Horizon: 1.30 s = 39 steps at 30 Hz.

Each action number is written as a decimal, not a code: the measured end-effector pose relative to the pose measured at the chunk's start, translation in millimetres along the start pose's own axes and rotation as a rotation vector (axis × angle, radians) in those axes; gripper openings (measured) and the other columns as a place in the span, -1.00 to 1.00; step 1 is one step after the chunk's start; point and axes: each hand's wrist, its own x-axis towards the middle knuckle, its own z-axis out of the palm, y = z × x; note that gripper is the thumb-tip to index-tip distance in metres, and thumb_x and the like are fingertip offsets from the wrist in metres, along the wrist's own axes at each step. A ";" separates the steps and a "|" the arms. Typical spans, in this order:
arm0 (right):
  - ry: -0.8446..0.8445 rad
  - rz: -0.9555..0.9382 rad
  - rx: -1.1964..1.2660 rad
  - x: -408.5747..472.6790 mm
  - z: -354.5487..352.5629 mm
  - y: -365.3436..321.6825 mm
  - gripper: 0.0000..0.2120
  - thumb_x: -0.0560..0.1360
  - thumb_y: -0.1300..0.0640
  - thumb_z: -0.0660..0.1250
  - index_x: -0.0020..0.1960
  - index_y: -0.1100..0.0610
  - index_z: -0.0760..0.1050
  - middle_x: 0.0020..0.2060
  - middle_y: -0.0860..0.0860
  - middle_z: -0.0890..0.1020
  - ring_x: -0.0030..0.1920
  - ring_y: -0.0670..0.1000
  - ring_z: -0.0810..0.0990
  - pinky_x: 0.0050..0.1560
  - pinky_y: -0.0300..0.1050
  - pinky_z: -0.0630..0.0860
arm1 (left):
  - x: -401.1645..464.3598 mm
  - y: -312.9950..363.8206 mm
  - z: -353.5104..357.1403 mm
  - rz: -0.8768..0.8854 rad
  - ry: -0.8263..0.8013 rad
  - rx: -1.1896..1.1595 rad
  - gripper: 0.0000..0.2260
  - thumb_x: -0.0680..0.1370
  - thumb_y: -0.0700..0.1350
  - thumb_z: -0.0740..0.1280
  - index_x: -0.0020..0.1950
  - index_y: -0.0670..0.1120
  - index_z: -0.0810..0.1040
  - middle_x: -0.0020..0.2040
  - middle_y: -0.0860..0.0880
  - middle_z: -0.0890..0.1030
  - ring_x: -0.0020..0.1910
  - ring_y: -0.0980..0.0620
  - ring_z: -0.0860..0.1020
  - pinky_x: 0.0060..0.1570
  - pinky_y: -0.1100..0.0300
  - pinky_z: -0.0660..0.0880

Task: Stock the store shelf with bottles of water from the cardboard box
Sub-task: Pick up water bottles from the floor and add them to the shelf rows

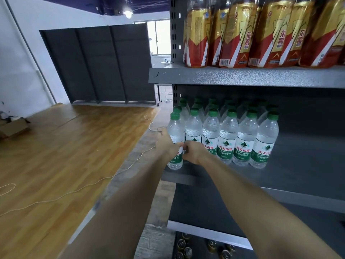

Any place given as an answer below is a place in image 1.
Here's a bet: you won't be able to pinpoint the person's left hand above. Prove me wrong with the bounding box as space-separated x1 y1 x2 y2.
156 127 184 160

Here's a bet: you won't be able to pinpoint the person's right hand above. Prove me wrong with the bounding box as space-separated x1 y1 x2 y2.
183 141 210 165

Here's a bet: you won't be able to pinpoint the lone water bottle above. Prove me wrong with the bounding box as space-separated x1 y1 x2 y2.
166 112 187 170

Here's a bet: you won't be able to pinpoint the row of shelved water bottles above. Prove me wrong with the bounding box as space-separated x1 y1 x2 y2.
172 97 280 169

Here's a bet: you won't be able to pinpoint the dark grey metal shelf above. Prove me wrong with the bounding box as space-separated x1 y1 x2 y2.
148 0 345 259

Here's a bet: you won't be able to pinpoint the person's right forearm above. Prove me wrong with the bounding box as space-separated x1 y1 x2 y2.
201 156 343 259

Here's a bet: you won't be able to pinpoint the person's left forearm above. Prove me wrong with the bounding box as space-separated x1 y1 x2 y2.
59 153 176 259

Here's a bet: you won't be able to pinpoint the white table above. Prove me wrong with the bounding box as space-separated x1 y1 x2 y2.
151 55 173 107

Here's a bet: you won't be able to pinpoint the group of small gold cans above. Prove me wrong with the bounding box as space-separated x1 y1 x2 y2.
174 232 238 259

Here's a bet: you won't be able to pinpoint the dark grey partition panels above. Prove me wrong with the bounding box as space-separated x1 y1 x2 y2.
40 23 157 105

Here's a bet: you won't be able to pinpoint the row of gold red drink bottles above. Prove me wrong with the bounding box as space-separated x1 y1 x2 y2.
183 0 345 69

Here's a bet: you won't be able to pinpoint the flat brown carton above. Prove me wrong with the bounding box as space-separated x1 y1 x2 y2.
0 117 31 139

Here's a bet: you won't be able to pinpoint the white wall pipe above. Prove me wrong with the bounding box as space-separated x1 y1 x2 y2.
3 0 57 104

